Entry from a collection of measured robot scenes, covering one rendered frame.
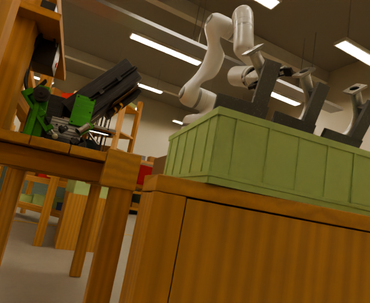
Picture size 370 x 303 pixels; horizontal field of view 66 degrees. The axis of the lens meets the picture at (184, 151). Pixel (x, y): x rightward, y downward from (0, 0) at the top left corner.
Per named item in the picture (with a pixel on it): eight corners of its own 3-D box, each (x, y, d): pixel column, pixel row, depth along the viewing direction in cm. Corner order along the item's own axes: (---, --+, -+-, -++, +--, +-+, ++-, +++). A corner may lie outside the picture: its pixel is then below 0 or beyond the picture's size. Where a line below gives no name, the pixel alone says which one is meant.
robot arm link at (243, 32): (257, 47, 138) (258, 98, 125) (229, 32, 132) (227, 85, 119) (269, 34, 131) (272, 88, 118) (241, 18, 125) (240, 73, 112)
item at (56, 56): (54, 77, 177) (61, 55, 180) (52, 67, 162) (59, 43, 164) (32, 71, 173) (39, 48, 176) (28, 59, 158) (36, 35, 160)
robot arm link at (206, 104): (177, 128, 157) (186, 88, 161) (206, 137, 164) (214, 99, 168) (187, 124, 146) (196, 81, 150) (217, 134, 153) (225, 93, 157)
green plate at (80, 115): (87, 133, 178) (94, 105, 186) (88, 127, 171) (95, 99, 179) (67, 128, 174) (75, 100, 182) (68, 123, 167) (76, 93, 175)
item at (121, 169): (101, 186, 255) (105, 170, 258) (135, 191, 116) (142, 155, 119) (85, 183, 251) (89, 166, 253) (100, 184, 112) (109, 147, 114)
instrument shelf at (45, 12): (64, 80, 224) (65, 76, 225) (59, 21, 141) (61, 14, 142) (29, 70, 216) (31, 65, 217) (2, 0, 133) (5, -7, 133)
